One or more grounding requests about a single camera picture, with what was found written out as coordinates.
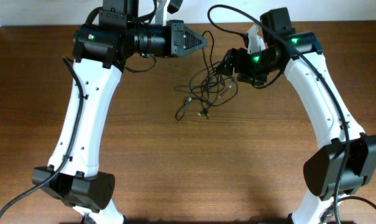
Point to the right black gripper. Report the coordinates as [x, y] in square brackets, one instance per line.
[242, 54]

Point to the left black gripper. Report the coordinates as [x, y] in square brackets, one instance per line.
[176, 38]

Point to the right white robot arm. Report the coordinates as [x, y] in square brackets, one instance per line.
[346, 157]

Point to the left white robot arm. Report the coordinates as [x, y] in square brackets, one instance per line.
[110, 35]

